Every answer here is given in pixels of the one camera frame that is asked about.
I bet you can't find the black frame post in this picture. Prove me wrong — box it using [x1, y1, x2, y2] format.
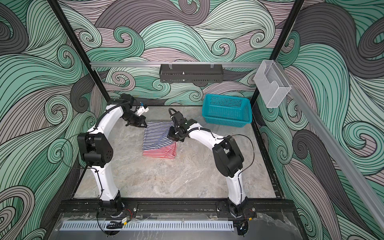
[247, 0, 306, 109]
[48, 0, 111, 113]

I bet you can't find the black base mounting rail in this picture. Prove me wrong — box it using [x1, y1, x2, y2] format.
[58, 198, 296, 218]

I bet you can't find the black perforated wall tray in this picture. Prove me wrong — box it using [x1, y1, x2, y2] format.
[159, 64, 224, 85]

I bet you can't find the left black frame post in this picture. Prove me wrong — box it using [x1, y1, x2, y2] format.
[48, 0, 111, 113]

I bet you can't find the clear plastic wall bin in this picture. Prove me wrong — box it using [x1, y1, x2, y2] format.
[254, 60, 292, 109]

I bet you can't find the right black frame post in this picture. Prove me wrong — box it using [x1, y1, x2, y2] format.
[247, 0, 306, 109]

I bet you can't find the white slotted cable duct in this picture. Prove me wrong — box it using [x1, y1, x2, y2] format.
[60, 221, 235, 232]

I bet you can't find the aluminium rail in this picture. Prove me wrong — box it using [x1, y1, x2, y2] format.
[273, 61, 384, 230]
[90, 61, 261, 69]

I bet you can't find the teal plastic basket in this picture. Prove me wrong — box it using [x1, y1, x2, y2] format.
[202, 94, 252, 128]

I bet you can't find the right aluminium rail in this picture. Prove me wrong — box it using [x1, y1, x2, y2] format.
[273, 61, 384, 230]

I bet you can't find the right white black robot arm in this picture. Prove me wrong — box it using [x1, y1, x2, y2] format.
[168, 108, 246, 206]

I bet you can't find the navy white striped tank top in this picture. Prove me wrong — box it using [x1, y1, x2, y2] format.
[142, 122, 174, 151]

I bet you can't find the red white striped tank top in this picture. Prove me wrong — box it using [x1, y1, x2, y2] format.
[143, 142, 177, 159]

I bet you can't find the back aluminium rail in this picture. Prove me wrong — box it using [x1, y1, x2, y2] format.
[90, 61, 261, 69]

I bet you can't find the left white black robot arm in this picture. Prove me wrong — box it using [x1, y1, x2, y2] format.
[77, 94, 149, 211]

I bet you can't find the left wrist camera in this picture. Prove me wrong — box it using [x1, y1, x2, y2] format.
[134, 103, 149, 117]

